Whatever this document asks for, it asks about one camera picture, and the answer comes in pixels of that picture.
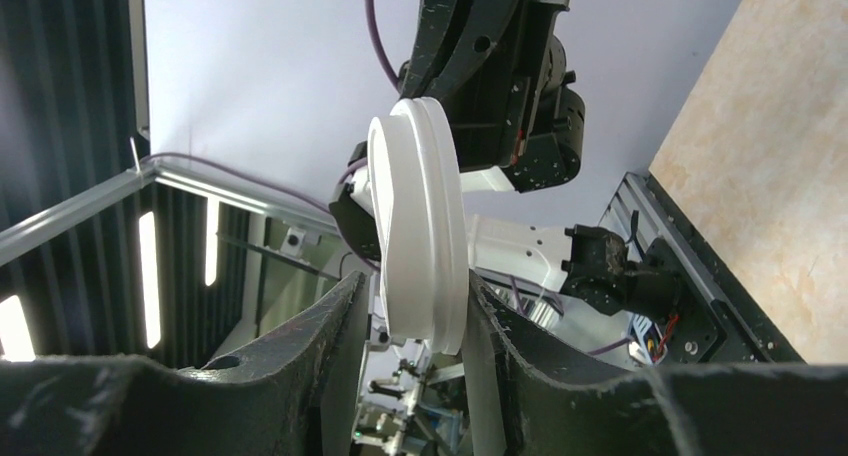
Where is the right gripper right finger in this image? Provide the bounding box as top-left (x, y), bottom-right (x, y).
top-left (462, 275), bottom-right (847, 455)

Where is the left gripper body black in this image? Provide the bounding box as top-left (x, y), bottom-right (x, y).
top-left (397, 0), bottom-right (586, 193)

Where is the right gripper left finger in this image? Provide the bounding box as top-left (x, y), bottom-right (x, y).
top-left (1, 272), bottom-right (369, 455)

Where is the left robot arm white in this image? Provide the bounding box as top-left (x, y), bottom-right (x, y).
top-left (394, 0), bottom-right (682, 323)

